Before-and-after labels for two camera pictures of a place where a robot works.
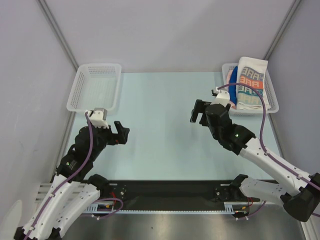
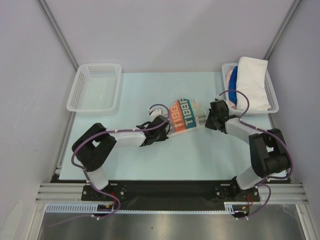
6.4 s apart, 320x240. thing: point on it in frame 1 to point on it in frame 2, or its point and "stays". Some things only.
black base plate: (172, 194) stays
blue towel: (232, 88) stays
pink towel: (227, 87) stays
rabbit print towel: (251, 71) to (182, 116)
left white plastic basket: (96, 86) stays
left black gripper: (121, 138) to (163, 137)
